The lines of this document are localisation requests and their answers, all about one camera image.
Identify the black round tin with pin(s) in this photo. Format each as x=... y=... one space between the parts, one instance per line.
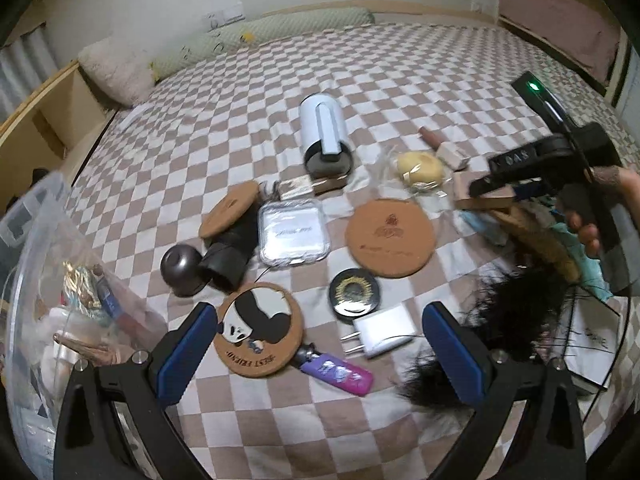
x=355 y=292

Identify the small pale pink box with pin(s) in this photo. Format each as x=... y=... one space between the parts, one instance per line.
x=452 y=156

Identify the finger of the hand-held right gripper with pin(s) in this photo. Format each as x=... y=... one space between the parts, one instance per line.
x=530 y=155
x=530 y=187

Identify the wooden bedside shelf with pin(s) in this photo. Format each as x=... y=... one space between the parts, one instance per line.
x=45 y=90

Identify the white charger plug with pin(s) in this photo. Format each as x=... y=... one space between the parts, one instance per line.
x=385 y=330

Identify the clear plastic storage box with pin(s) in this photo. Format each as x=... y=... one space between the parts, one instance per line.
x=30 y=220

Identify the wooden comb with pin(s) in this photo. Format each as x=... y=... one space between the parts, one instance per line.
x=535 y=242

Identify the black flat box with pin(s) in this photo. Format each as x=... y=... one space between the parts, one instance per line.
x=590 y=340

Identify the brown rectangular box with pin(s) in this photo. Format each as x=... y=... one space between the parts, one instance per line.
x=487 y=203

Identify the white curtain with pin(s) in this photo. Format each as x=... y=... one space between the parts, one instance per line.
x=25 y=70

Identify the brown lipstick tube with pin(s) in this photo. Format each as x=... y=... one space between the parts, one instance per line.
x=430 y=136

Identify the gold foil ornament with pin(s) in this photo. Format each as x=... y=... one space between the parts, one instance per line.
x=77 y=280

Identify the cork coaster with logo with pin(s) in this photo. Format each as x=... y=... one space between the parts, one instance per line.
x=390 y=237

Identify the green bolster pillow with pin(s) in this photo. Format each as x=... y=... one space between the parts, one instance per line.
x=280 y=30

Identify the black cylinder cup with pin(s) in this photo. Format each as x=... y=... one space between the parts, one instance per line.
x=225 y=265

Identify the white cylindrical appliance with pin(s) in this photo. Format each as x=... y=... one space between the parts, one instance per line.
x=320 y=130

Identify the brown cosmetic tube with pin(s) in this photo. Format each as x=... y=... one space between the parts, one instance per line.
x=327 y=187

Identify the wooden alcove frame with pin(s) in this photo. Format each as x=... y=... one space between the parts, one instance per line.
x=619 y=70

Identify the person's right hand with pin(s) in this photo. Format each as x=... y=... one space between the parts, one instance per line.
x=620 y=180

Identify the fluffy white pillow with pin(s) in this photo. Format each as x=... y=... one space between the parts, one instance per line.
x=117 y=70

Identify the small silver box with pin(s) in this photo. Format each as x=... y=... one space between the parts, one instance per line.
x=295 y=189

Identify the clear plastic case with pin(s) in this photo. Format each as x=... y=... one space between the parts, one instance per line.
x=292 y=232

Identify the white wall outlet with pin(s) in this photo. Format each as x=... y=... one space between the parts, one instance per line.
x=480 y=7

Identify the plain cork coaster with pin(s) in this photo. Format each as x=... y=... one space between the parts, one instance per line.
x=227 y=210

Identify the yellow puff in clear bag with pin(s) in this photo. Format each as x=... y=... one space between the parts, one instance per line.
x=420 y=167

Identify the white paper slip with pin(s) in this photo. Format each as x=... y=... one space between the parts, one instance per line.
x=134 y=116

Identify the wooden bed rail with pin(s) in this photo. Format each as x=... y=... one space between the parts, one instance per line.
x=440 y=16

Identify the dark metallic dome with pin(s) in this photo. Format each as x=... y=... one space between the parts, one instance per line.
x=180 y=267

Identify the panda cork coaster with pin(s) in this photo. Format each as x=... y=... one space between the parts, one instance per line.
x=260 y=330

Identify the teal wet wipes pack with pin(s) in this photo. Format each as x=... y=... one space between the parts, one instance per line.
x=592 y=272

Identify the checkered bedsheet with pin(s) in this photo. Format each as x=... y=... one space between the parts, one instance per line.
x=400 y=85

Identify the purple lighter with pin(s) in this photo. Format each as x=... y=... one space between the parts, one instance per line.
x=335 y=372

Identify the white wall switches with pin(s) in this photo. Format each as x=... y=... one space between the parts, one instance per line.
x=230 y=15

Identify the black hair wig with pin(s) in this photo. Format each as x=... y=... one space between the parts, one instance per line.
x=520 y=300

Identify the pink blanket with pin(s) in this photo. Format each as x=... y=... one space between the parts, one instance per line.
x=560 y=15

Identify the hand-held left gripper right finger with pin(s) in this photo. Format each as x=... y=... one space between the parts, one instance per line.
x=452 y=355

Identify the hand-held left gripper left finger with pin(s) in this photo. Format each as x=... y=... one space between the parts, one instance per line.
x=182 y=355

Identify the blue blister pack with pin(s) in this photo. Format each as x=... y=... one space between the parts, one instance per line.
x=480 y=225

